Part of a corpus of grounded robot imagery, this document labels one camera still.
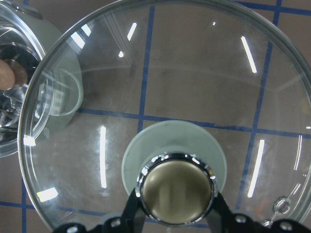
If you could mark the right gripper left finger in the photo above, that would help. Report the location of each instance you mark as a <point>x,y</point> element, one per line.
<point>131,220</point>

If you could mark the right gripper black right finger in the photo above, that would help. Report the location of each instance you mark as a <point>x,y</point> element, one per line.
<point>221,220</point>

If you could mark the glass pot lid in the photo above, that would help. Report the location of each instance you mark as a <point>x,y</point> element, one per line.
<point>165,116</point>

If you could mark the beige egg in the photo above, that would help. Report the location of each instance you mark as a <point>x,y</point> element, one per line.
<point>7,77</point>

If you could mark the white cooking pot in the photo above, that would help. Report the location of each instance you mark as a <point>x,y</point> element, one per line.
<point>25,39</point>

